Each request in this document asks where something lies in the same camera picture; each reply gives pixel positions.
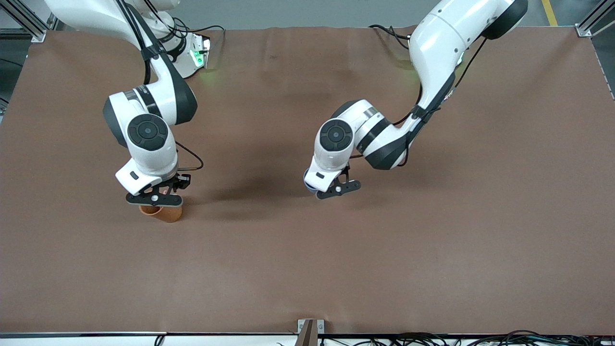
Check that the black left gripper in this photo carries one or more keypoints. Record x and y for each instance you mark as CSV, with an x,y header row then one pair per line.
x,y
345,170

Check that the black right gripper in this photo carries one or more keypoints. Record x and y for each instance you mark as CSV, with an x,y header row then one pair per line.
x,y
178,181

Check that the blue cup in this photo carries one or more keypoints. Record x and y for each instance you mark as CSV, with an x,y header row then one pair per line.
x,y
308,185

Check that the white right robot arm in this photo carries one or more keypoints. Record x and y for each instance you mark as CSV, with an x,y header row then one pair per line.
x,y
149,132

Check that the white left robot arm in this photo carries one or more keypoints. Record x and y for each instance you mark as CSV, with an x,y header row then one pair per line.
x,y
432,43

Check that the orange-brown cup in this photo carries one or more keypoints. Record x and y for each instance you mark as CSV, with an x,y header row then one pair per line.
x,y
168,214

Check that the brown table cover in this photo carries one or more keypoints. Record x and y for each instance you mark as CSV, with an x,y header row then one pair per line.
x,y
307,250

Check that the metal table bracket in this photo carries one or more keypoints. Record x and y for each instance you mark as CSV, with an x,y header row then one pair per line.
x,y
310,331

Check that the aluminium frame post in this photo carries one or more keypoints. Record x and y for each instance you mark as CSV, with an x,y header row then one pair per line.
x,y
593,19
26,19

